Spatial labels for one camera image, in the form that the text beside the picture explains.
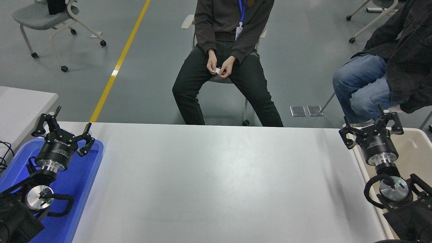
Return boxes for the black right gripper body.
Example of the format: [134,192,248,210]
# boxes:
[359,132,399,159]

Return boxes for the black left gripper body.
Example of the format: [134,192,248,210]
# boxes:
[35,132,79,166]

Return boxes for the person's left hand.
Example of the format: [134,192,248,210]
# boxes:
[218,56,236,79]

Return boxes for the person's right hand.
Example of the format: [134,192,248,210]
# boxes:
[207,50,218,74]

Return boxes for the white-seated chair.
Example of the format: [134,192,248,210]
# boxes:
[320,92,432,130]

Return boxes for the large pale beige bin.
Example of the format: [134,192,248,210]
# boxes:
[351,127,432,241]

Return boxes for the white side table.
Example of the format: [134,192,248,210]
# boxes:
[0,86,59,159]

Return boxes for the blue plastic tray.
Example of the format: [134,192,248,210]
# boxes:
[0,138,104,243]

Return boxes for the seated person in jeans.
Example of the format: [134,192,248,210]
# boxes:
[332,0,432,128]

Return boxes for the white-legged wheeled chair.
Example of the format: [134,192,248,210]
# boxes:
[346,0,405,44]

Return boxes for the grey wheeled office chair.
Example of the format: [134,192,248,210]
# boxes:
[12,0,107,73]

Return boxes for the black bag on chair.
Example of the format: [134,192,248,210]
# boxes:
[47,0,66,16]

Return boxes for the white-armed chair under person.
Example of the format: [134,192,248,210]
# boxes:
[181,14,268,127]

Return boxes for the black cable bundle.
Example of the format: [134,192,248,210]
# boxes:
[0,140,16,174]

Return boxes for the blue lanyard with badge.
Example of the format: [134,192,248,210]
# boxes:
[235,0,247,41]

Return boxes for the seated person with lanyard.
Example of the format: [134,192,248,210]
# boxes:
[172,0,284,128]

